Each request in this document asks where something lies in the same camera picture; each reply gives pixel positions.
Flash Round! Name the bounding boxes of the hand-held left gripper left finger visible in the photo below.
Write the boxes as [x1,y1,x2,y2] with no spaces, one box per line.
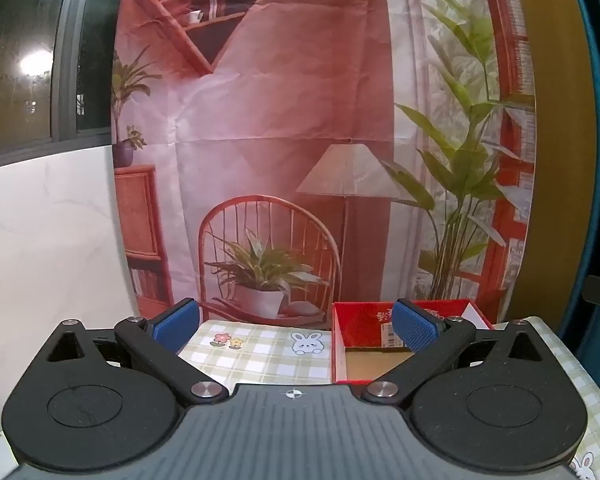
[43,297,229,406]

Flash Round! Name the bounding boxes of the red strawberry print box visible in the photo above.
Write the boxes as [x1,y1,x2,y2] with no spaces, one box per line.
[331,298,494,385]

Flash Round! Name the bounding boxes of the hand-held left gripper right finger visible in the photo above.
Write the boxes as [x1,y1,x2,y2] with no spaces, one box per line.
[361,297,557,406]

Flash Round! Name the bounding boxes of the green checked tablecloth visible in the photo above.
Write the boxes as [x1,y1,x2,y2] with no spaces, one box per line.
[0,316,600,480]

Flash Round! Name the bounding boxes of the dark framed window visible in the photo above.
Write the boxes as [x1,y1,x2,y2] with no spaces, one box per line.
[0,0,133,171]

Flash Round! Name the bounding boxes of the printed room backdrop cloth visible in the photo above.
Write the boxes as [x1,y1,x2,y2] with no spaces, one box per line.
[111,0,537,322]

